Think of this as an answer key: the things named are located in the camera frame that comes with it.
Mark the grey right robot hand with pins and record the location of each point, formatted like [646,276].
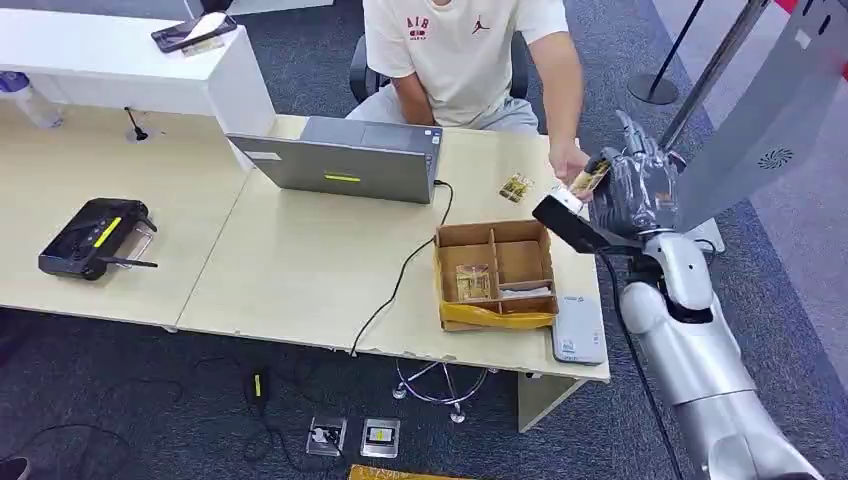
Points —
[636,192]

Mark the gold printed card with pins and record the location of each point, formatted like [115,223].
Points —
[590,179]
[473,283]
[516,188]

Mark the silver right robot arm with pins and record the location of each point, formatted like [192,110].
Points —
[696,358]

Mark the person's left hand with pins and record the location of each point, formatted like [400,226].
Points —
[566,162]

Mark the white panel base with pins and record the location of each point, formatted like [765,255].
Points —
[707,235]

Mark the black stanchion with round base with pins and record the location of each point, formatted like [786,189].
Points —
[652,88]

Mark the silver slanted pole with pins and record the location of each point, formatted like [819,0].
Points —
[712,73]

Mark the wooden box with compartments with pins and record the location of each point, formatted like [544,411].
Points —
[513,265]

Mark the grey panel with round vent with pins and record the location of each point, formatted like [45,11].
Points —
[762,119]

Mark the pale grey flat device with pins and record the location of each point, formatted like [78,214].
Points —
[578,331]

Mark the yellow tape strip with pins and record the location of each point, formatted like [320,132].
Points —
[497,316]

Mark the person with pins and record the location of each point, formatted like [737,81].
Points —
[457,60]

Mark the white desk leg panel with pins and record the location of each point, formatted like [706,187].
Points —
[543,397]

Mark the chrome chair base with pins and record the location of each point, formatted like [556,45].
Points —
[440,394]

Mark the grey laptop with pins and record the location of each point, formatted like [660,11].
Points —
[344,162]

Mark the black office chair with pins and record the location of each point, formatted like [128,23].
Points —
[361,73]

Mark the yellow sheet on floor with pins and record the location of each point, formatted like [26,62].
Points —
[397,474]

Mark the black power adapter yellow label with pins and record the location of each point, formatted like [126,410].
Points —
[258,386]

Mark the black smartphone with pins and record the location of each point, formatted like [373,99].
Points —
[192,31]

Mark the white counter shelf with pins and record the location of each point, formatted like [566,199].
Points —
[119,66]

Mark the black remote controller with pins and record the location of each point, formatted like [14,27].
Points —
[89,238]

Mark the clear water bottle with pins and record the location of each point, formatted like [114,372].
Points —
[30,102]

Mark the black robot foot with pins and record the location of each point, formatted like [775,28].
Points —
[13,469]

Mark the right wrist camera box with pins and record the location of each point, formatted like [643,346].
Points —
[570,222]

